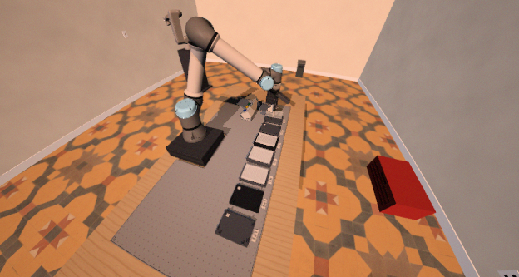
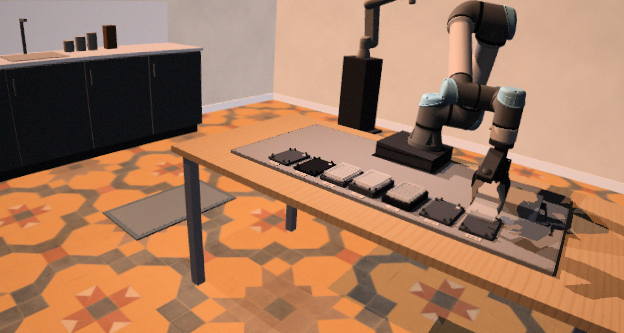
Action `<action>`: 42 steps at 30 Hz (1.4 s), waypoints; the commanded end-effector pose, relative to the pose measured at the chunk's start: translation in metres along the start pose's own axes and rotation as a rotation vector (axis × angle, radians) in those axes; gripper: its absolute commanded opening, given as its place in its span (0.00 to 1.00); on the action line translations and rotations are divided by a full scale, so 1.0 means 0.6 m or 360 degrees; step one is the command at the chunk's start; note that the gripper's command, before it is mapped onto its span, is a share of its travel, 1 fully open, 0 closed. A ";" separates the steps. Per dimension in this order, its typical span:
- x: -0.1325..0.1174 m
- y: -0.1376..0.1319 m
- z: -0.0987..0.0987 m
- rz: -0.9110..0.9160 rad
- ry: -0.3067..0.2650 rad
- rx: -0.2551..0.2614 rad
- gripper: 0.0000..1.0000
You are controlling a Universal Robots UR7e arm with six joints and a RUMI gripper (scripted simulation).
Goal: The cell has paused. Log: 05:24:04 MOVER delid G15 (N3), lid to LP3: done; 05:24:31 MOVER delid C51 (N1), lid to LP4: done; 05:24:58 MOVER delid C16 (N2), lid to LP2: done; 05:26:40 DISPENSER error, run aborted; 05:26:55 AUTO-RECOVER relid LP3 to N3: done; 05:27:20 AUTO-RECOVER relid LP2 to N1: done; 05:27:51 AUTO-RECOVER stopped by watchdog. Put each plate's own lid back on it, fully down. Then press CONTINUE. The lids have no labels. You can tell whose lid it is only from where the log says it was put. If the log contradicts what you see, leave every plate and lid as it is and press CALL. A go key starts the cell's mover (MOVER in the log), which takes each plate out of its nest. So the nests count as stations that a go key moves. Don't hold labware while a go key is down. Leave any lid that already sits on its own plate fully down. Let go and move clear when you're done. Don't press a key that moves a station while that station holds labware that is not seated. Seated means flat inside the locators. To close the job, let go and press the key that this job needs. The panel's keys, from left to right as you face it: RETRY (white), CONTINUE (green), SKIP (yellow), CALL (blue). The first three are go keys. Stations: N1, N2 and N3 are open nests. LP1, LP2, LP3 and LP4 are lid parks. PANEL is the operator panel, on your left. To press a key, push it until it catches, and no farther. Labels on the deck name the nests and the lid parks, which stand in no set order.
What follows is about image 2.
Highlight beige control panel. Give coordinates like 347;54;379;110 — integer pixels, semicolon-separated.
474;181;550;226

